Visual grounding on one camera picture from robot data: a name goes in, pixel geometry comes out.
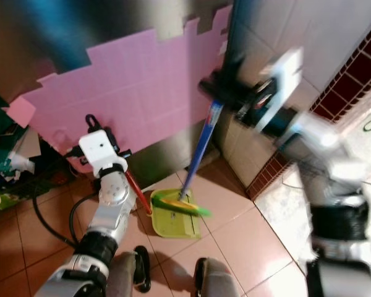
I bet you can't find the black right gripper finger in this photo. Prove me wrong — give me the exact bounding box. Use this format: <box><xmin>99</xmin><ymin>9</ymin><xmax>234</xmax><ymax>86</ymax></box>
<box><xmin>200</xmin><ymin>75</ymin><xmax>239</xmax><ymax>106</ymax></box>
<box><xmin>221</xmin><ymin>58</ymin><xmax>247</xmax><ymax>81</ymax></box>

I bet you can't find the blue-handled green yellow broom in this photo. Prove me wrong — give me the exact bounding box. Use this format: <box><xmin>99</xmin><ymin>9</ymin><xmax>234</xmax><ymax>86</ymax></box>
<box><xmin>151</xmin><ymin>101</ymin><xmax>224</xmax><ymax>217</ymax></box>

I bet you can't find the green dustpan with red handle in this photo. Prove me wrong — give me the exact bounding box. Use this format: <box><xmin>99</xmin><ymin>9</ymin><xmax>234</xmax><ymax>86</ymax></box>
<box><xmin>124</xmin><ymin>170</ymin><xmax>202</xmax><ymax>241</ymax></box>

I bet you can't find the pink foam board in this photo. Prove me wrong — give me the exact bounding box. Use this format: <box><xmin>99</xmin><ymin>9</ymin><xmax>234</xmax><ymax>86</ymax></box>
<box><xmin>2</xmin><ymin>5</ymin><xmax>233</xmax><ymax>175</ymax></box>

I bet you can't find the teal green bag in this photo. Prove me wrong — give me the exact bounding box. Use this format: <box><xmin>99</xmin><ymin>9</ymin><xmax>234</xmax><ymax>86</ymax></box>
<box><xmin>0</xmin><ymin>87</ymin><xmax>28</xmax><ymax>186</ymax></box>

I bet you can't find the stainless steel cabinet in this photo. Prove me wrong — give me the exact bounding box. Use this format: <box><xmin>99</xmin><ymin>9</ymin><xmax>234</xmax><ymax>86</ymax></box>
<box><xmin>0</xmin><ymin>0</ymin><xmax>236</xmax><ymax>186</ymax></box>

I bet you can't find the grey left robot leg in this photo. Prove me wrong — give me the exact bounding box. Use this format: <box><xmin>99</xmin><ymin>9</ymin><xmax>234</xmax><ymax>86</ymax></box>
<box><xmin>109</xmin><ymin>246</ymin><xmax>153</xmax><ymax>295</ymax></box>

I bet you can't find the grey robot leg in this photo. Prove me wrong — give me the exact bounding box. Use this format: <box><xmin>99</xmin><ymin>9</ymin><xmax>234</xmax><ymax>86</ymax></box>
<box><xmin>109</xmin><ymin>246</ymin><xmax>153</xmax><ymax>295</ymax></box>
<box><xmin>194</xmin><ymin>256</ymin><xmax>240</xmax><ymax>297</ymax></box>

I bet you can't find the grey right robot leg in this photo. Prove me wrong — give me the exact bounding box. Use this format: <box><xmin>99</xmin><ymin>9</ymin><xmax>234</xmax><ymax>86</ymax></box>
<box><xmin>194</xmin><ymin>256</ymin><xmax>240</xmax><ymax>297</ymax></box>

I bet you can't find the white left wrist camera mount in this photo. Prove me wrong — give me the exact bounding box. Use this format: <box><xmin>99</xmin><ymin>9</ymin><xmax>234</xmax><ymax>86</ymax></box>
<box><xmin>78</xmin><ymin>129</ymin><xmax>128</xmax><ymax>180</ymax></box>

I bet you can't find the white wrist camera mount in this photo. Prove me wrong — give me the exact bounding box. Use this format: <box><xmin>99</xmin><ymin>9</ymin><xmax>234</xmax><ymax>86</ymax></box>
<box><xmin>78</xmin><ymin>129</ymin><xmax>128</xmax><ymax>180</ymax></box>
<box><xmin>255</xmin><ymin>48</ymin><xmax>305</xmax><ymax>132</ymax></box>

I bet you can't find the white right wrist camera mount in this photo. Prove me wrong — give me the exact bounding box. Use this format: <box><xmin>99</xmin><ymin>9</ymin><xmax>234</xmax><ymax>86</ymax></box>
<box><xmin>255</xmin><ymin>48</ymin><xmax>305</xmax><ymax>132</ymax></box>

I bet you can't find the short black arm cable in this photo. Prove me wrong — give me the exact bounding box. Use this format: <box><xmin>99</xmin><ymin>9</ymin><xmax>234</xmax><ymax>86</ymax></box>
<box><xmin>68</xmin><ymin>195</ymin><xmax>101</xmax><ymax>247</ymax></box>

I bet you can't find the long black arm cable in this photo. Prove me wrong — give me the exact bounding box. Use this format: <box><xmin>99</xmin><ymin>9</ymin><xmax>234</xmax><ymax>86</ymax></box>
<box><xmin>32</xmin><ymin>148</ymin><xmax>87</xmax><ymax>250</ymax></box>

